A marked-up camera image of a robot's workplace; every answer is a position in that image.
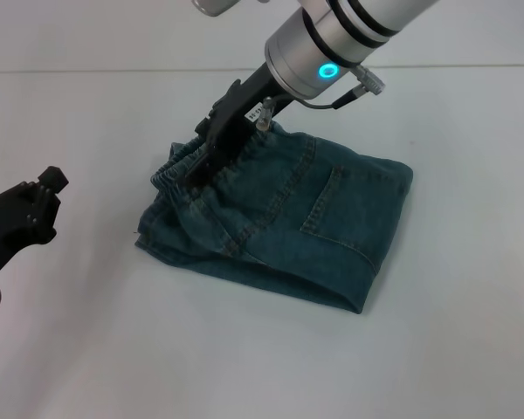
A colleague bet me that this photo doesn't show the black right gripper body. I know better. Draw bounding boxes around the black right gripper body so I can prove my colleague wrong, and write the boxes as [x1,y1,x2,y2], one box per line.
[196,65,296,154]

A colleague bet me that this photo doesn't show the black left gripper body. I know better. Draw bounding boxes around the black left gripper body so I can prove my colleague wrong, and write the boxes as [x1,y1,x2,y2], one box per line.
[0,182,62,285]

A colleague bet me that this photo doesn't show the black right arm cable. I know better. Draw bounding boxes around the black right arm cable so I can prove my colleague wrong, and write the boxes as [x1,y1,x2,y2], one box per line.
[295,81,369,110]

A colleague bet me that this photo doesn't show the blue denim shorts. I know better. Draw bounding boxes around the blue denim shorts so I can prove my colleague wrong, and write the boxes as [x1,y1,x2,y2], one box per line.
[133,120,416,315]

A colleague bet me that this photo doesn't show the clear ethernet plug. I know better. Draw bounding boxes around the clear ethernet plug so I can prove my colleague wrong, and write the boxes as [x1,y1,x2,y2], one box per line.
[355,65,386,95]
[256,98,275,132]

